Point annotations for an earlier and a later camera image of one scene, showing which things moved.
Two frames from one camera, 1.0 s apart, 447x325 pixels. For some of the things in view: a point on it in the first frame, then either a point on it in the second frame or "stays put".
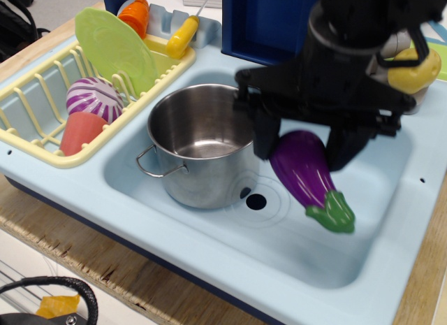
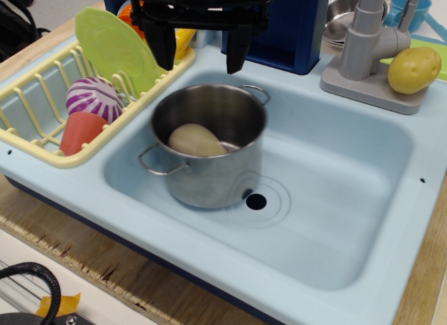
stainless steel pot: (204, 147) stays put
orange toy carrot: (137, 12) stays put
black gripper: (340, 87) → (159, 12)
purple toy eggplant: (299, 158) → (195, 140)
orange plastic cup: (79, 128) stays put
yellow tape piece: (52, 307) stays put
